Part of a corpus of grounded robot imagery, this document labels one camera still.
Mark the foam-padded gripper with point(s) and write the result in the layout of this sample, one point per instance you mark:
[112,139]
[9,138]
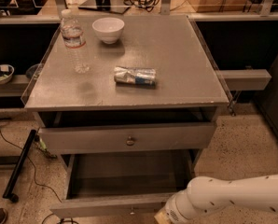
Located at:
[173,213]

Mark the grey drawer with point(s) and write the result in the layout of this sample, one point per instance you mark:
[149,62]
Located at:
[128,138]
[111,184]

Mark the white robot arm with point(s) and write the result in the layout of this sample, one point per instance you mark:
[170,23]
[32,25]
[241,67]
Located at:
[205,195]

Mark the grey top drawer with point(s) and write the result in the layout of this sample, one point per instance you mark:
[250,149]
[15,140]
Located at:
[128,138]

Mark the grey drawer cabinet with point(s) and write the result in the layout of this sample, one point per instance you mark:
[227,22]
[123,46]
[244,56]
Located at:
[187,88]

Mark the crushed silver blue can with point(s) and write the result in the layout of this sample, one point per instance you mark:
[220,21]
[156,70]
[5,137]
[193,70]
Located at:
[135,75]

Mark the black bar on floor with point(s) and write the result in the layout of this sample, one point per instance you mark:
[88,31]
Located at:
[8,193]

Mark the grey side shelf beam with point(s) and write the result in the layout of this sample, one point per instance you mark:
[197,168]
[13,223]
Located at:
[245,80]

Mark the white ceramic bowl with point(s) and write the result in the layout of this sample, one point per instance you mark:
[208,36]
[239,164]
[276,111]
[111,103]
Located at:
[108,29]

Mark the clear plastic water bottle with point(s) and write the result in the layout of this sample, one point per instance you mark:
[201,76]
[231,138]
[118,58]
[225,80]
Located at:
[75,42]

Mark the bowl with dark contents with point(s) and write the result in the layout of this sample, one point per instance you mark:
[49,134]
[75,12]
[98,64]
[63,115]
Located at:
[6,73]

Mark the black monitor stand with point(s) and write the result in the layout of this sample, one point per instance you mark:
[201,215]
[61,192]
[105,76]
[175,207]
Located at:
[110,6]

